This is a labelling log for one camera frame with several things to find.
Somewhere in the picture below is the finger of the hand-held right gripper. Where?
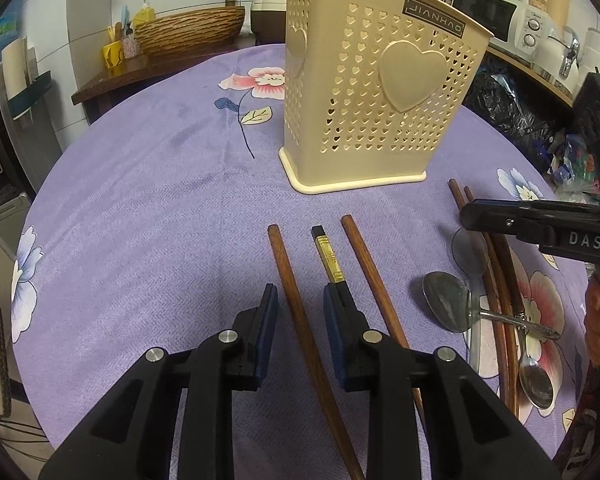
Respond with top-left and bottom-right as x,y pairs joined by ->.
459,199 -> 600,247

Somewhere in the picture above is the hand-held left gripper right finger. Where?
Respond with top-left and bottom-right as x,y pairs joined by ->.
323,283 -> 563,480

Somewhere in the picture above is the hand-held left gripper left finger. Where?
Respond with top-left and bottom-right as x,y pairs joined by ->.
39,283 -> 279,480

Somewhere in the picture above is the wooden chopstick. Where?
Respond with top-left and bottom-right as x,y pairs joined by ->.
267,225 -> 366,480
463,186 -> 522,417
341,215 -> 426,421
447,179 -> 512,406

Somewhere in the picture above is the black and gold chopstick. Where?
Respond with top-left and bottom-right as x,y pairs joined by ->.
311,226 -> 353,307

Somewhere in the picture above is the large metal spoon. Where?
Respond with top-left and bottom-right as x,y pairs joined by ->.
422,271 -> 562,341

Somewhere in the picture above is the small metal spoon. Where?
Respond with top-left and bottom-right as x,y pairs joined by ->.
515,305 -> 555,409

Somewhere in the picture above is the cream perforated utensil holder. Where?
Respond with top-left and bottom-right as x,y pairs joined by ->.
278,0 -> 495,196

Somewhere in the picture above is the colourful plastic bag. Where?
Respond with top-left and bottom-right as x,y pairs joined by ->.
545,130 -> 600,196

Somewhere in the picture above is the white electric kettle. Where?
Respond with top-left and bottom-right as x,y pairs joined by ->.
532,25 -> 581,93

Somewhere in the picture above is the light wooden shelf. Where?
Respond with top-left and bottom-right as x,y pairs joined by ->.
487,45 -> 576,108

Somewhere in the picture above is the black plastic bag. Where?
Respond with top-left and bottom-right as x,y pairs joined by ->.
462,57 -> 576,166

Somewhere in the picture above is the white microwave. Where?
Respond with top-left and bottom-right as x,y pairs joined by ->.
452,0 -> 548,63

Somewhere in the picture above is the purple floral tablecloth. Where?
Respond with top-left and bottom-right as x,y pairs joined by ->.
11,42 -> 588,480

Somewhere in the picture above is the dark wooden counter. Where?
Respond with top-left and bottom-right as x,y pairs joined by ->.
71,35 -> 261,121

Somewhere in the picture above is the brown and white rice cooker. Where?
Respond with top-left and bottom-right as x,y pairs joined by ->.
250,0 -> 287,46

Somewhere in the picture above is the water dispenser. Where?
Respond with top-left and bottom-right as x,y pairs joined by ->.
0,35 -> 66,221

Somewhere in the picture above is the woven basin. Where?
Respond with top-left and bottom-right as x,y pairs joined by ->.
135,6 -> 247,58

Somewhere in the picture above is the yellow cup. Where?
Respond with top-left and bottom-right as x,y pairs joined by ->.
102,40 -> 126,67

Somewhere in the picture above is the yellow soap bottle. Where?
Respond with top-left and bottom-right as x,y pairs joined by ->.
132,0 -> 156,28

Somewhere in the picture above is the blue water jug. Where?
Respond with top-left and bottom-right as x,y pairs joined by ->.
0,10 -> 23,53

